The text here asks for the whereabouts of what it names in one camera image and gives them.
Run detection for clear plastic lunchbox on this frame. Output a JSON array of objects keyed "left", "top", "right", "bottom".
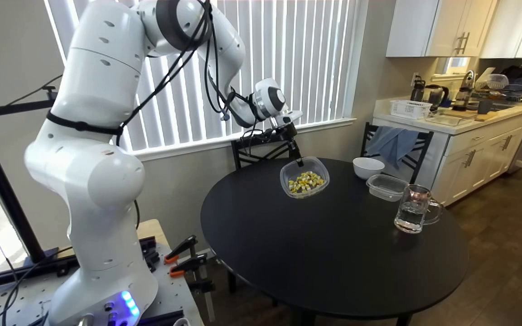
[{"left": 280, "top": 156, "right": 330, "bottom": 200}]

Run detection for black chair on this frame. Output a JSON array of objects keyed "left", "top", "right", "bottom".
[
  {"left": 231, "top": 135, "right": 299, "bottom": 171},
  {"left": 360, "top": 122, "right": 435, "bottom": 185}
]

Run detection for heap of yellow food pieces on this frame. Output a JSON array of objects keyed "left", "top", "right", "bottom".
[{"left": 288, "top": 171, "right": 326, "bottom": 195}]

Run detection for window with vertical blinds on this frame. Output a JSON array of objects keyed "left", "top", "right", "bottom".
[{"left": 43, "top": 0, "right": 362, "bottom": 157}]

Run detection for white bowl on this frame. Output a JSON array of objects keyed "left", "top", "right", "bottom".
[{"left": 353, "top": 157, "right": 386, "bottom": 180}]

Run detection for blue cloth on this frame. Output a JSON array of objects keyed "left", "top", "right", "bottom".
[{"left": 366, "top": 126, "right": 420, "bottom": 169}]

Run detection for clear plastic lid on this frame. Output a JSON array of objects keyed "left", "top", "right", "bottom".
[{"left": 366, "top": 174, "right": 409, "bottom": 202}]

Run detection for white plastic basket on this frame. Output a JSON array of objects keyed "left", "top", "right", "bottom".
[{"left": 389, "top": 99, "right": 433, "bottom": 120}]

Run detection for black bottle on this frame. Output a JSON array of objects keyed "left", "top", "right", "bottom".
[{"left": 409, "top": 76, "right": 426, "bottom": 102}]

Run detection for glass mug with water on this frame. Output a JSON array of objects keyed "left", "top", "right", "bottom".
[{"left": 393, "top": 184, "right": 445, "bottom": 235}]

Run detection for black and orange clamp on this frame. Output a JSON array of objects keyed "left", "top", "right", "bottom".
[
  {"left": 169, "top": 253, "right": 217, "bottom": 323},
  {"left": 163, "top": 234, "right": 198, "bottom": 265}
]

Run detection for electric kettle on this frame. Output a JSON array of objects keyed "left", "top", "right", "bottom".
[{"left": 424, "top": 84, "right": 450, "bottom": 112}]

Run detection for clear tray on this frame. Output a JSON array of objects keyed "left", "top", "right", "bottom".
[{"left": 425, "top": 113, "right": 464, "bottom": 127}]

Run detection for coffee maker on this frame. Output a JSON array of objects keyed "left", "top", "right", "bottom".
[{"left": 452, "top": 70, "right": 476, "bottom": 112}]

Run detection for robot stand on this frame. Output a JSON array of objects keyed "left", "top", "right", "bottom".
[{"left": 0, "top": 219, "right": 205, "bottom": 326}]

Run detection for white kitchen counter cabinets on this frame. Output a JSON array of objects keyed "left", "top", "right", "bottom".
[{"left": 372, "top": 97, "right": 522, "bottom": 207}]

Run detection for dish rack with dishes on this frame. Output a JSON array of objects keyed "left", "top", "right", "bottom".
[{"left": 474, "top": 63, "right": 522, "bottom": 103}]

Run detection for black stand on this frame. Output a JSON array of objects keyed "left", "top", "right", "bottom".
[{"left": 0, "top": 85, "right": 78, "bottom": 292}]

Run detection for white wall cabinets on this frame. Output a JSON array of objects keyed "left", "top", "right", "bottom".
[{"left": 385, "top": 0, "right": 522, "bottom": 60}]

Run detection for black cable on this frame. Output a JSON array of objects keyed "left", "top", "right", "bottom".
[{"left": 0, "top": 194, "right": 77, "bottom": 326}]

